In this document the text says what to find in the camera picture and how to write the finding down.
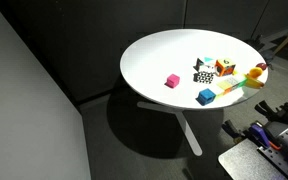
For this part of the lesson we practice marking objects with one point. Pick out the blue block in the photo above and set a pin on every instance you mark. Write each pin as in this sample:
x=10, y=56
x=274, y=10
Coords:
x=206, y=96

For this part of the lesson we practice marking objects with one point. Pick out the pink block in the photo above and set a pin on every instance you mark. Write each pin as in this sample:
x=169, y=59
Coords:
x=172, y=80

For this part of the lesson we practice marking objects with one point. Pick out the yellow-green block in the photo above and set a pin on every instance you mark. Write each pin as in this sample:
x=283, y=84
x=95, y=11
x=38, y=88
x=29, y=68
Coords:
x=219, y=92

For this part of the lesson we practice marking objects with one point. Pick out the orange block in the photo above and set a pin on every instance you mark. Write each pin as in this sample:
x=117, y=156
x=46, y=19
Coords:
x=228, y=89

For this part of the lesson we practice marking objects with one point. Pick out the white dotted block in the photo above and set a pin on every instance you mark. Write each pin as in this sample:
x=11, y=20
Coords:
x=233, y=81

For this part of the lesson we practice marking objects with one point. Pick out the green block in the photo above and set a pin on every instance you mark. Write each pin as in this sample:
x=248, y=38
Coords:
x=241, y=80

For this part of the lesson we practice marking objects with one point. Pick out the triangle patterned soft cube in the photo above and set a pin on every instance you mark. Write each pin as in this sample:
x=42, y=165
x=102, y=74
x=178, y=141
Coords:
x=204, y=77

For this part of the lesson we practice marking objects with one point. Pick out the white table base legs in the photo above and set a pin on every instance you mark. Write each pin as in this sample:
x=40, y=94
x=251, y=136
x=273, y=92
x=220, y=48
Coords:
x=189, y=133

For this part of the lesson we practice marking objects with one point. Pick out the teal topped patterned soft cube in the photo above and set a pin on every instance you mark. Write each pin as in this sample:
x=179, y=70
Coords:
x=204, y=64

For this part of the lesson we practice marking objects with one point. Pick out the orange number soft cube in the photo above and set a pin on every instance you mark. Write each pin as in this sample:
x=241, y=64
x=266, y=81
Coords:
x=224, y=66

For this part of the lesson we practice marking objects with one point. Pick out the black spring clamp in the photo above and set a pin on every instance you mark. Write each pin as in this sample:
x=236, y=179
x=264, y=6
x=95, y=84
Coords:
x=234, y=130
x=267, y=110

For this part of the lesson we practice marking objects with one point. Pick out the yellow toy piece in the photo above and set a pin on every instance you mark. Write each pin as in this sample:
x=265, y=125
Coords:
x=254, y=83

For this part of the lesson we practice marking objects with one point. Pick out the yellow toy cup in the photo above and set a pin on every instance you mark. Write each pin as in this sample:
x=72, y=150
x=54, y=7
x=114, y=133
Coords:
x=255, y=72

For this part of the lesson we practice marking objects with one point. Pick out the red toy piece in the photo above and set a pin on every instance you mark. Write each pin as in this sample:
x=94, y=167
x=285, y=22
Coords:
x=261, y=66

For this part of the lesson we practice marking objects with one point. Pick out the purple clamp with orange tip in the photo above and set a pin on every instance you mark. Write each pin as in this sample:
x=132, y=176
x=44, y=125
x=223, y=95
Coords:
x=262, y=135

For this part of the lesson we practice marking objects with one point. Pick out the grey flat plate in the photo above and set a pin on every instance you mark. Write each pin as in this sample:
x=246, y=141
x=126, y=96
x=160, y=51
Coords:
x=247, y=163

